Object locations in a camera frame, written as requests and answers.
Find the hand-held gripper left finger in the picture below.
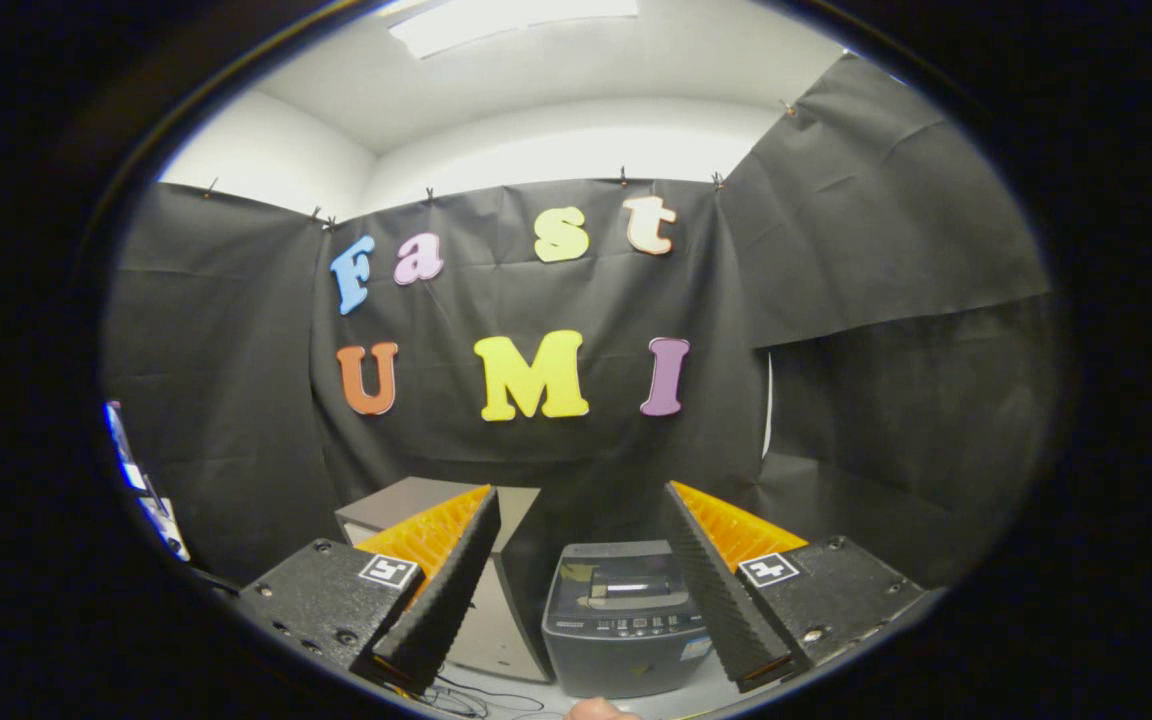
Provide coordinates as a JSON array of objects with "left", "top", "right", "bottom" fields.
[{"left": 236, "top": 485, "right": 502, "bottom": 694}]

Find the white and blue clutter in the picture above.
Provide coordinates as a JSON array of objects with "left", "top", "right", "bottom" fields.
[{"left": 104, "top": 400, "right": 192, "bottom": 563}]

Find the tangle of black cables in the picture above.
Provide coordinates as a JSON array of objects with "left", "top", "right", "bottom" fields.
[{"left": 416, "top": 668, "right": 547, "bottom": 719}]

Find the grey cabinet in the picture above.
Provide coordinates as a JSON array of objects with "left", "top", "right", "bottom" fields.
[{"left": 334, "top": 476, "right": 555, "bottom": 684}]

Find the grey washing machine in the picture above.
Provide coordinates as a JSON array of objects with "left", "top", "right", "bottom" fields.
[{"left": 541, "top": 540, "right": 722, "bottom": 699}]

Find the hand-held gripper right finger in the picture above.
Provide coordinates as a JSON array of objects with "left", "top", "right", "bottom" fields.
[{"left": 661, "top": 480, "right": 927, "bottom": 693}]

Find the dark washing machine lid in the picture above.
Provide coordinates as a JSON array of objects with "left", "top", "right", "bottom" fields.
[{"left": 548, "top": 542, "right": 689, "bottom": 617}]

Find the black backdrop cloth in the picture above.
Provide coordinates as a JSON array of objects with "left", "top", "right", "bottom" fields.
[{"left": 101, "top": 50, "right": 1067, "bottom": 591}]

